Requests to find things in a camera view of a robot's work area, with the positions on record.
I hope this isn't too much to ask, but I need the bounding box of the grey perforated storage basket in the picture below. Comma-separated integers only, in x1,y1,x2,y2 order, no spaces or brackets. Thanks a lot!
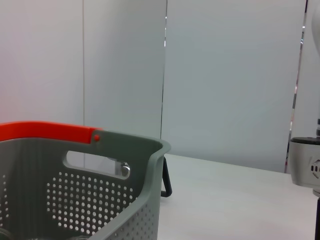
0,129,172,240

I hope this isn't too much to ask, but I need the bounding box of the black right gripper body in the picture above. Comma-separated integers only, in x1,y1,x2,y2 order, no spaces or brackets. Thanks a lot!
315,196,320,240

